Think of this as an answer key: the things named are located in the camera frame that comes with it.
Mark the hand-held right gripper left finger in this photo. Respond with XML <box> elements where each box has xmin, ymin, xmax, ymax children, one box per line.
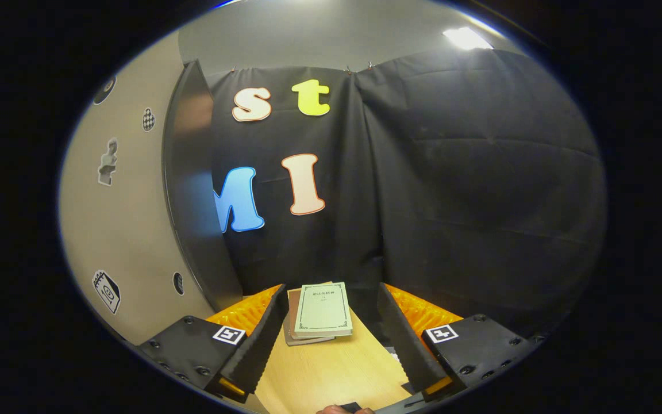
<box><xmin>137</xmin><ymin>283</ymin><xmax>290</xmax><ymax>403</ymax></box>

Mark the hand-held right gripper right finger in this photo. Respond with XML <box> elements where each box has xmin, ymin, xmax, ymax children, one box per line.
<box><xmin>377</xmin><ymin>282</ymin><xmax>547</xmax><ymax>403</ymax></box>

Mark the dark grey cabinet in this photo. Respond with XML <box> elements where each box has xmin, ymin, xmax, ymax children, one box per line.
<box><xmin>161</xmin><ymin>59</ymin><xmax>244</xmax><ymax>312</ymax></box>

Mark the beige cabinet door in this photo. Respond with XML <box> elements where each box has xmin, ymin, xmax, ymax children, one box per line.
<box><xmin>58</xmin><ymin>29</ymin><xmax>217</xmax><ymax>346</ymax></box>

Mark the pale green book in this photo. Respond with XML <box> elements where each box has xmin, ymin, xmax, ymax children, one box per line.
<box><xmin>292</xmin><ymin>282</ymin><xmax>353</xmax><ymax>338</ymax></box>

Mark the black backdrop cloth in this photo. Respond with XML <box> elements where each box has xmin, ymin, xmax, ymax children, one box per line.
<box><xmin>205</xmin><ymin>49</ymin><xmax>607</xmax><ymax>340</ymax></box>

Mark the long strip ceiling light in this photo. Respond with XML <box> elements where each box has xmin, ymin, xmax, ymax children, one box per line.
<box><xmin>443</xmin><ymin>27</ymin><xmax>494</xmax><ymax>51</ymax></box>

